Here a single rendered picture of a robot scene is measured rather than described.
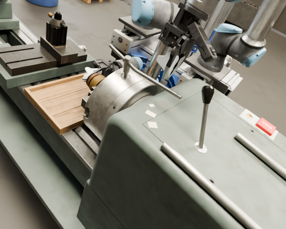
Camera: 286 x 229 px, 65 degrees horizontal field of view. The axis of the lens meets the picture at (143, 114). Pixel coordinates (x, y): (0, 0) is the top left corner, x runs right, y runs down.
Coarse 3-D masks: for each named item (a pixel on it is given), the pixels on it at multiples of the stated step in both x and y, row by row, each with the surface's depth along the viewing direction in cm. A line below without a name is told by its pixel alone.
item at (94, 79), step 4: (96, 72) 96; (92, 76) 93; (96, 76) 93; (100, 76) 93; (88, 80) 94; (92, 80) 92; (96, 80) 92; (100, 80) 91; (88, 84) 94; (92, 84) 92; (96, 84) 91
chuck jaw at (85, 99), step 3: (93, 87) 90; (93, 90) 88; (90, 93) 86; (87, 96) 84; (84, 99) 83; (87, 99) 83; (81, 102) 84; (84, 102) 83; (81, 105) 85; (84, 105) 84; (84, 108) 84; (87, 108) 80; (84, 111) 82; (87, 111) 81; (87, 114) 82; (87, 117) 82
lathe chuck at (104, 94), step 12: (120, 72) 79; (132, 72) 81; (108, 84) 77; (120, 84) 76; (132, 84) 77; (96, 96) 77; (108, 96) 75; (96, 108) 77; (84, 120) 84; (96, 120) 78; (96, 132) 81
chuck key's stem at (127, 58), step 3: (126, 57) 72; (129, 57) 72; (126, 60) 72; (129, 60) 72; (126, 63) 73; (123, 66) 75; (126, 66) 74; (123, 69) 75; (126, 69) 74; (129, 69) 75; (126, 72) 76; (123, 75) 78; (126, 75) 77
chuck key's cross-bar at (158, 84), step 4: (112, 48) 76; (116, 52) 75; (120, 56) 74; (128, 64) 72; (132, 68) 72; (136, 68) 72; (136, 72) 71; (140, 72) 70; (144, 76) 68; (148, 76) 68; (152, 80) 66; (156, 80) 66; (156, 84) 65; (160, 84) 64; (164, 88) 63; (168, 88) 63; (168, 92) 63; (172, 92) 62; (176, 92) 62; (176, 96) 61; (180, 96) 60
